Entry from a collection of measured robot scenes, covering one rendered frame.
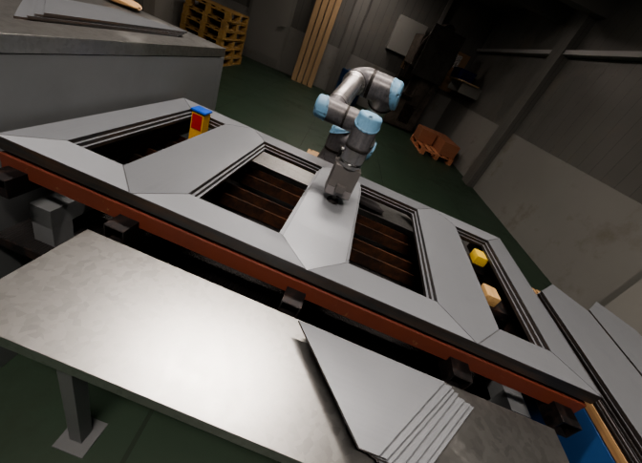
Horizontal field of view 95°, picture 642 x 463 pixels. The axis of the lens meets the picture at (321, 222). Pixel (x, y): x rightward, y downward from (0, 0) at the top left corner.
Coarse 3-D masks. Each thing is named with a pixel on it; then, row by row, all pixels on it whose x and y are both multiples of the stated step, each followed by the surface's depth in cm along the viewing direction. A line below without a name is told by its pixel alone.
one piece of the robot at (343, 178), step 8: (336, 160) 92; (336, 168) 91; (344, 168) 91; (352, 168) 90; (336, 176) 92; (344, 176) 92; (352, 176) 92; (328, 184) 94; (336, 184) 93; (344, 184) 94; (352, 184) 93; (328, 192) 95; (336, 192) 94; (344, 192) 95; (352, 192) 95
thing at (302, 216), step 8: (296, 216) 86; (304, 216) 87; (312, 216) 89; (320, 216) 90; (304, 224) 84; (312, 224) 85; (320, 224) 87; (328, 224) 88; (336, 224) 90; (320, 232) 84; (328, 232) 85; (336, 232) 87; (344, 232) 88; (352, 232) 89; (344, 240) 85
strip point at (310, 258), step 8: (288, 240) 76; (296, 248) 74; (304, 248) 75; (312, 248) 76; (304, 256) 73; (312, 256) 74; (320, 256) 75; (328, 256) 76; (304, 264) 70; (312, 264) 71; (320, 264) 72; (328, 264) 73
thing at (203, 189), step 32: (128, 128) 94; (32, 160) 69; (288, 160) 125; (192, 192) 78; (192, 224) 69; (288, 224) 83; (416, 224) 117; (256, 256) 70; (512, 288) 101; (416, 320) 70; (480, 352) 72
